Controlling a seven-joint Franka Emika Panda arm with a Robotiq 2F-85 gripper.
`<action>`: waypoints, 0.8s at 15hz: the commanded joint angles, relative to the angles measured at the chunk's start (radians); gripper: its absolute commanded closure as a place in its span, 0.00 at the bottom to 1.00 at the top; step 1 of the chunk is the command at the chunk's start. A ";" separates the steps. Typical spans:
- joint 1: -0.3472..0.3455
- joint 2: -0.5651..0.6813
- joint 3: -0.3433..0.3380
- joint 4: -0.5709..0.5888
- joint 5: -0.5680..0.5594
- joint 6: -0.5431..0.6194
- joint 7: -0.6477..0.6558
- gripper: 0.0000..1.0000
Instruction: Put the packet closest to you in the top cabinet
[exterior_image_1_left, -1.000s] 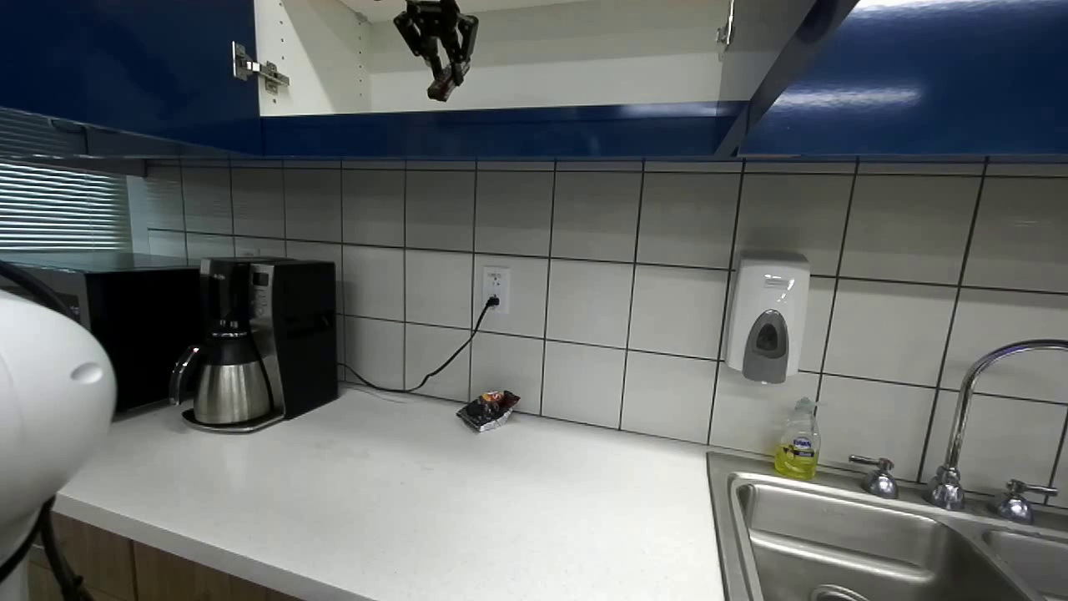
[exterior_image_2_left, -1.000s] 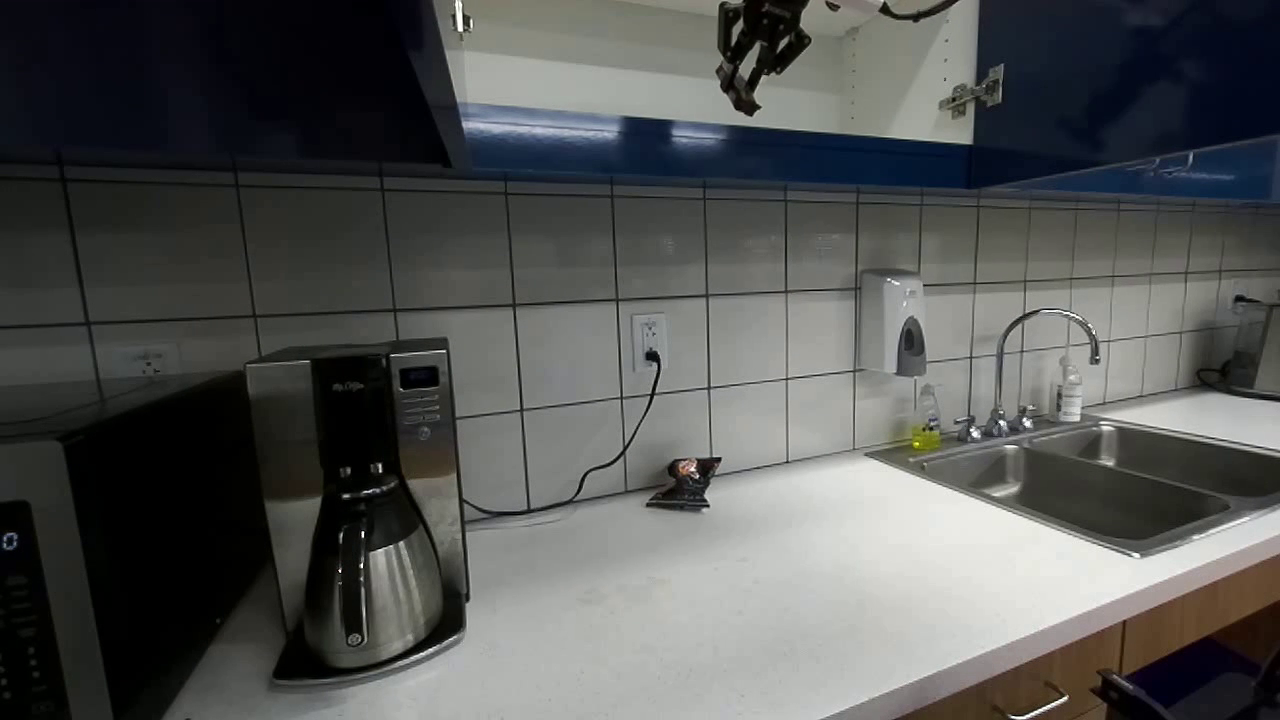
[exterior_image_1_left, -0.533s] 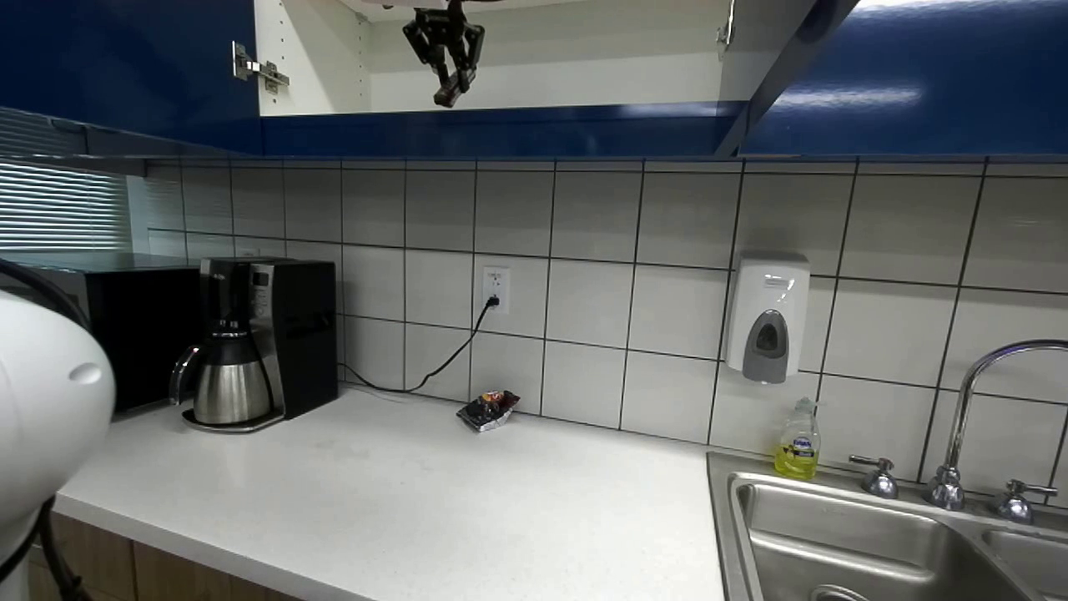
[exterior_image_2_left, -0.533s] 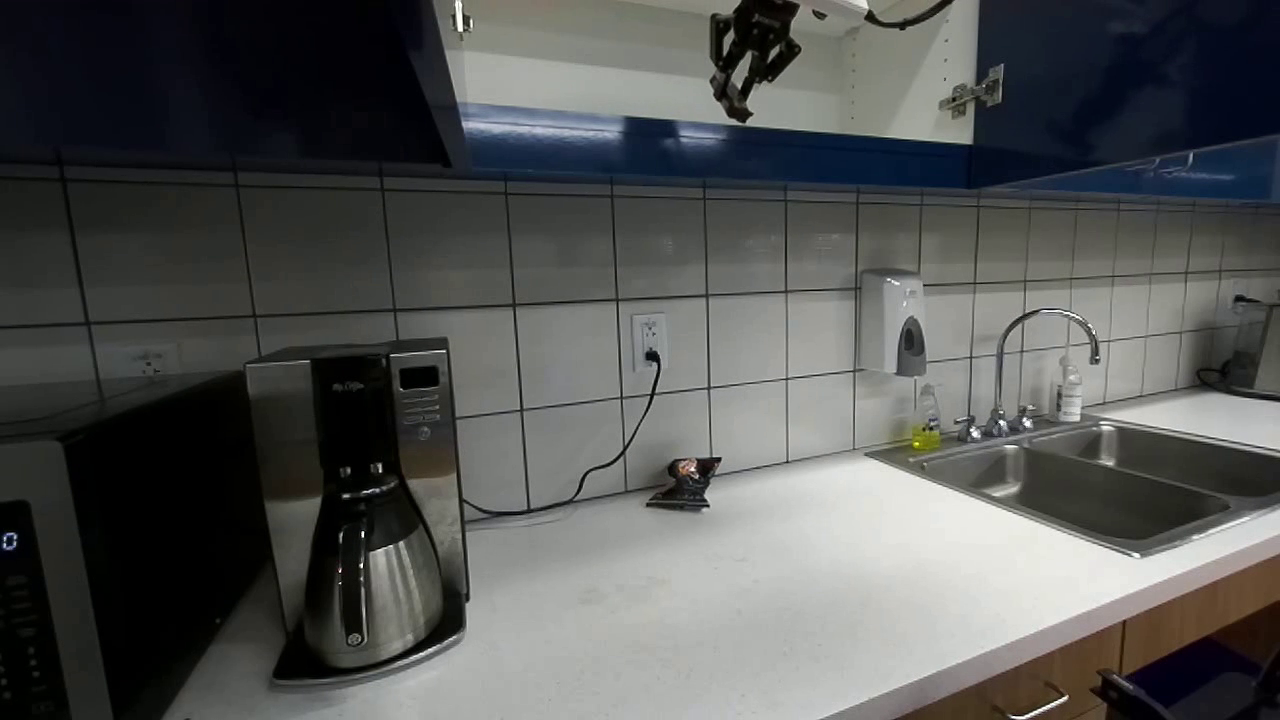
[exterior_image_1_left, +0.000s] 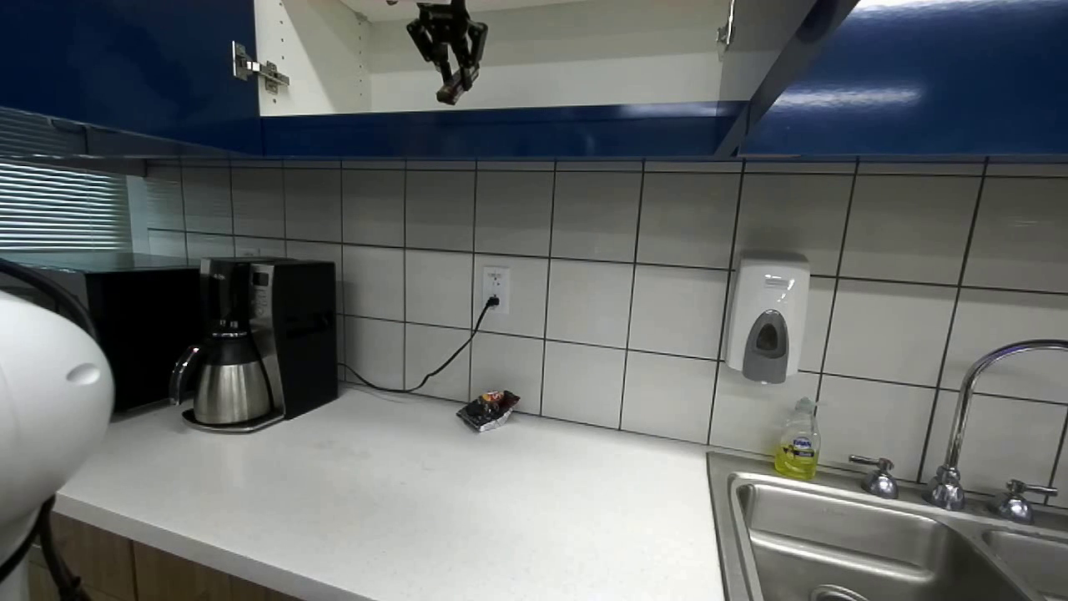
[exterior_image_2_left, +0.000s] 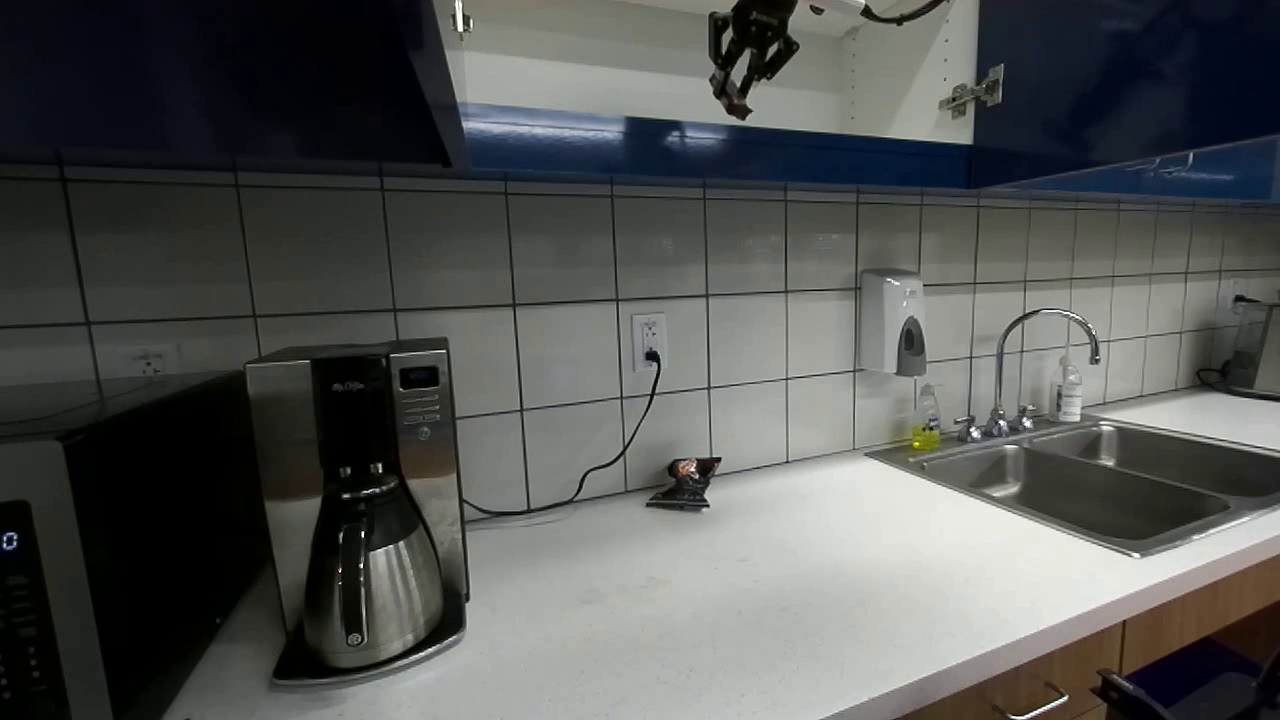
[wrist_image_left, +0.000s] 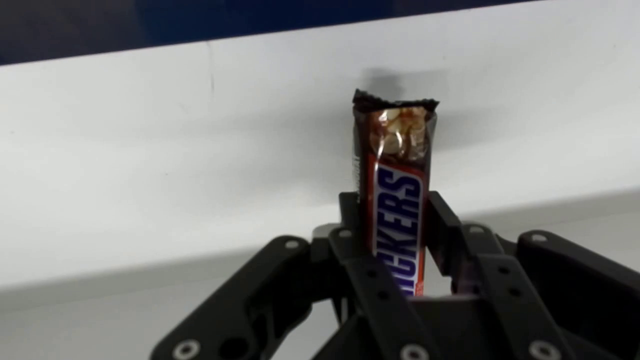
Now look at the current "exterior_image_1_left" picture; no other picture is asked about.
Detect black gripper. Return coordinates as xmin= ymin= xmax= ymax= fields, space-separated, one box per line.
xmin=405 ymin=0 xmax=492 ymax=107

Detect dark packet with picture print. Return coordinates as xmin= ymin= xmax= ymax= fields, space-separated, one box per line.
xmin=455 ymin=389 xmax=524 ymax=439

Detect wooden lower cabinet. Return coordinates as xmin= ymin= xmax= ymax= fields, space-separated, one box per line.
xmin=28 ymin=511 xmax=304 ymax=601

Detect black steel coffee maker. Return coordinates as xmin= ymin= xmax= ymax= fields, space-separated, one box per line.
xmin=198 ymin=256 xmax=340 ymax=430

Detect stainless steel coffee carafe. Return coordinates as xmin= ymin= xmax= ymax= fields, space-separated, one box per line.
xmin=168 ymin=322 xmax=281 ymax=430

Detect black microwave oven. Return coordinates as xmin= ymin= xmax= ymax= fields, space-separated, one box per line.
xmin=79 ymin=263 xmax=211 ymax=416

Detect white window blinds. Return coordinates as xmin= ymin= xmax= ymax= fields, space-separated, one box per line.
xmin=0 ymin=161 xmax=138 ymax=266

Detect yellow dish soap bottle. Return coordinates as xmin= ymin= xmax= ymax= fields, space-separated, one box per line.
xmin=771 ymin=399 xmax=825 ymax=485

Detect stainless steel double sink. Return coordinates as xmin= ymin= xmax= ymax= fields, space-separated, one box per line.
xmin=705 ymin=449 xmax=1068 ymax=601

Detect chrome sink faucet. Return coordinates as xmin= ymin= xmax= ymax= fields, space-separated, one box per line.
xmin=846 ymin=337 xmax=1068 ymax=529

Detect white blue wall cabinet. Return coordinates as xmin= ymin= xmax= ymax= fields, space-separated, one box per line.
xmin=252 ymin=0 xmax=821 ymax=166

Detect white wall power outlet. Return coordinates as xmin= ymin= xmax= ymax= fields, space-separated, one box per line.
xmin=474 ymin=261 xmax=515 ymax=325

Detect black power cord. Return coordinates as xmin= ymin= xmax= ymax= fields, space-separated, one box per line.
xmin=336 ymin=294 xmax=500 ymax=401

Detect white wall soap dispenser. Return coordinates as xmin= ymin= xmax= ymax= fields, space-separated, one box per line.
xmin=725 ymin=256 xmax=814 ymax=389

